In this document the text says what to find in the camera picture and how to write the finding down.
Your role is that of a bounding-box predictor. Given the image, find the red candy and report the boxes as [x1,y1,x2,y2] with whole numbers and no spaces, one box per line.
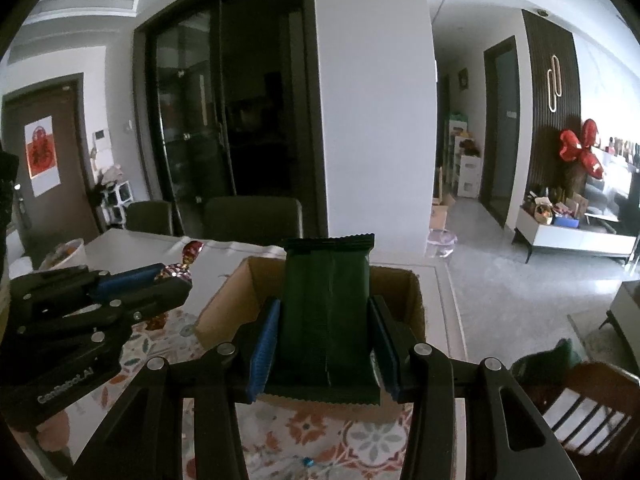
[155,240,204,284]

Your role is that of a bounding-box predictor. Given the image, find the dark green snack packet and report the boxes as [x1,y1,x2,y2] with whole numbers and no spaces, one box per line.
[265,233,380,405]

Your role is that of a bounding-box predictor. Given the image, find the dark green garment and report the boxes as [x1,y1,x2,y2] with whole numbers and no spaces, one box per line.
[510,338,582,390]

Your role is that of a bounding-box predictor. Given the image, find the brown wooden chair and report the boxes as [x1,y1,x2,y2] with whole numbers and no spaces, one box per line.
[523,362,639,479]

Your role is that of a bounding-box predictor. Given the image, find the patterned table runner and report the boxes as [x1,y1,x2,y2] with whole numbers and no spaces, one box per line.
[23,309,412,479]

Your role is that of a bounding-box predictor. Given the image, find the dark upholstered chair left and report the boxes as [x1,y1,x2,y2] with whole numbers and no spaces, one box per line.
[125,200,174,236]

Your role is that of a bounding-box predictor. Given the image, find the dark upholstered chair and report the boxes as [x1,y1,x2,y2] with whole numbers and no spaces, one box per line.
[203,196,303,246]
[125,200,174,236]

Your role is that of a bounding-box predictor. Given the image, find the red fu door poster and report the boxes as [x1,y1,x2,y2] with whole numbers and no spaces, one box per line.
[24,116,61,197]

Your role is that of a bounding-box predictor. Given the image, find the brown cardboard box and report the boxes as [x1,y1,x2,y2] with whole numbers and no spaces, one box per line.
[193,253,426,413]

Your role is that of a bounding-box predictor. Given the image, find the dark upholstered chair right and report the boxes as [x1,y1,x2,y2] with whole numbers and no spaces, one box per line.
[203,196,303,246]

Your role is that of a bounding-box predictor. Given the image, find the white tv console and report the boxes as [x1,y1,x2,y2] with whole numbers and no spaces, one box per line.
[513,208,638,263]

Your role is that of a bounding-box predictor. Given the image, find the white storage drawers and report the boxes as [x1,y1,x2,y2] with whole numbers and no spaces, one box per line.
[444,119,482,198]

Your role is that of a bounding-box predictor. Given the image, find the red foil balloon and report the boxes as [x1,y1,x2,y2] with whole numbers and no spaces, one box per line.
[559,119,604,180]

